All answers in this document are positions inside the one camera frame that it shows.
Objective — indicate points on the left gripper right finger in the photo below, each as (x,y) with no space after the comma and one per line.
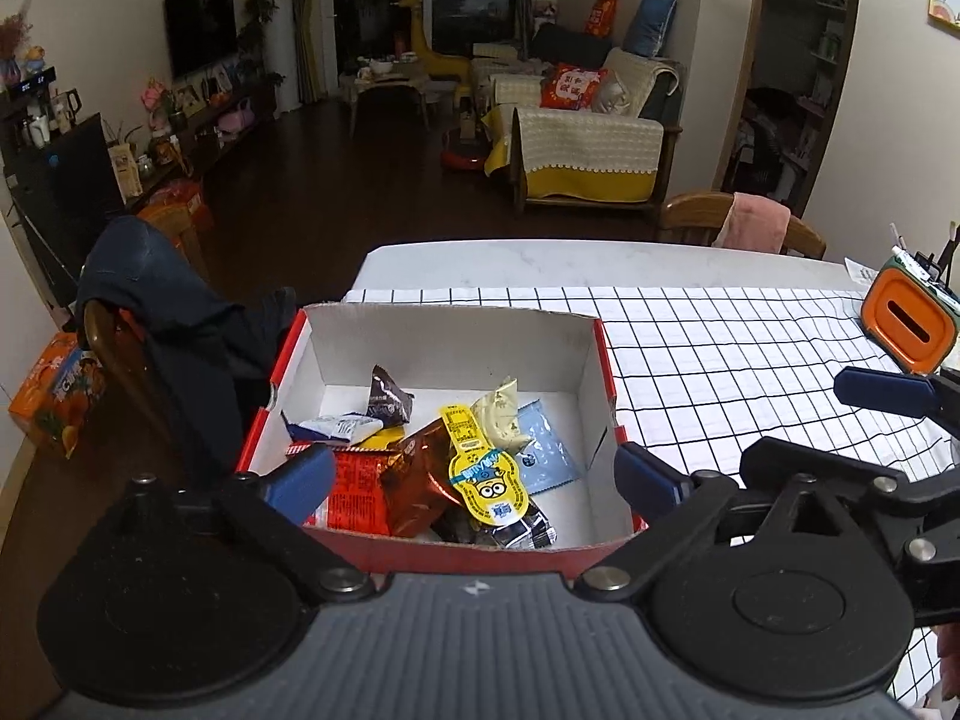
(680,512)

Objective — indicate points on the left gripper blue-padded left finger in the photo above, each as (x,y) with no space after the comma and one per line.
(270,510)

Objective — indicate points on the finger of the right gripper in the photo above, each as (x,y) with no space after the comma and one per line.
(899,394)

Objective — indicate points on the large red snack bag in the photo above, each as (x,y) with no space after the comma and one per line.
(357,502)

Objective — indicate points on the white blue snack packet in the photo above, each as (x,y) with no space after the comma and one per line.
(346,429)

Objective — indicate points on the light blue snack packet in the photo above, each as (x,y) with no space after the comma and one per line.
(545,462)

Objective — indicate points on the dark purple snack packet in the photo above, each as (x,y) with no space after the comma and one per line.
(387,401)

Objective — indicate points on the yellow minion jelly cup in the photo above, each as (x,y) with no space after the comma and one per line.
(487,479)

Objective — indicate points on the cream snack packet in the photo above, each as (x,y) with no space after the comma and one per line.
(497,414)

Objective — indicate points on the yellow candy packet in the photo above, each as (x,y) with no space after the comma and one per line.
(383,439)

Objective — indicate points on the silver black foil snack bar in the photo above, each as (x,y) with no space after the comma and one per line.
(533,531)

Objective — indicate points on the brown red Oreo packet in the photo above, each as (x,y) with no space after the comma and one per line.
(415,480)

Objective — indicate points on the orange tissue box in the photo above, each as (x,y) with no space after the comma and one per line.
(911,312)

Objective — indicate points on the black white grid tablecloth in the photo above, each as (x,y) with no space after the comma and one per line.
(701,373)

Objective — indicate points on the dark jacket on chair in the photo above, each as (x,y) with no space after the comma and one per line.
(212,358)

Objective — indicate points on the red white cardboard box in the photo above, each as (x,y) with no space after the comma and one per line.
(452,355)

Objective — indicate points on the pink towel on chair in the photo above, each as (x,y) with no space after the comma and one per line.
(754,223)

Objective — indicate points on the orange juice carton box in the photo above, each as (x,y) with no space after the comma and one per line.
(56,396)

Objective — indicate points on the wooden chair left side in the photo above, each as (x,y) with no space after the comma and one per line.
(117,341)

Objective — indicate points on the wooden chair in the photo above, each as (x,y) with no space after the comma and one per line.
(117,341)
(696,218)

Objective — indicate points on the sofa with cream cover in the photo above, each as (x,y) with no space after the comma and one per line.
(617,153)

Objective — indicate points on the red cushion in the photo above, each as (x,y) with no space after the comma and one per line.
(571,88)

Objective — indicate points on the black television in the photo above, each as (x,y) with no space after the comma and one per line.
(199,34)

